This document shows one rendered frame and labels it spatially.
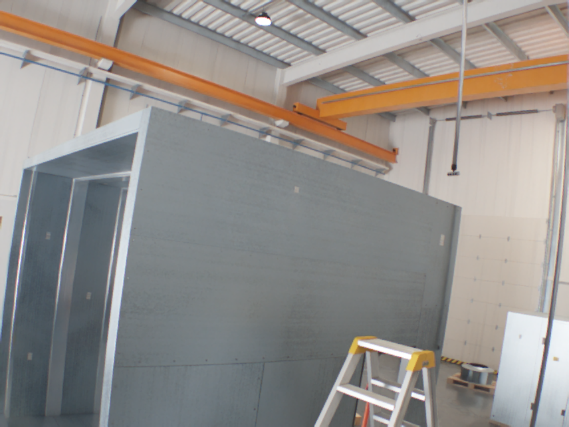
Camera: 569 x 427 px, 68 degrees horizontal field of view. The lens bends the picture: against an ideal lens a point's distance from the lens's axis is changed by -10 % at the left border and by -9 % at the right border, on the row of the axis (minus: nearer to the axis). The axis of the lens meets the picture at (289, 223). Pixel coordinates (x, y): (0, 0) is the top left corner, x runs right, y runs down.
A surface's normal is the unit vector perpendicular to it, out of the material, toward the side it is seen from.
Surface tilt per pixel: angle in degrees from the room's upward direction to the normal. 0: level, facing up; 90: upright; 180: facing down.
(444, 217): 90
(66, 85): 90
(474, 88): 90
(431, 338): 90
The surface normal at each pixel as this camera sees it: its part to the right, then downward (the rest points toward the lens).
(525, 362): -0.76, -0.14
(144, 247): 0.64, 0.05
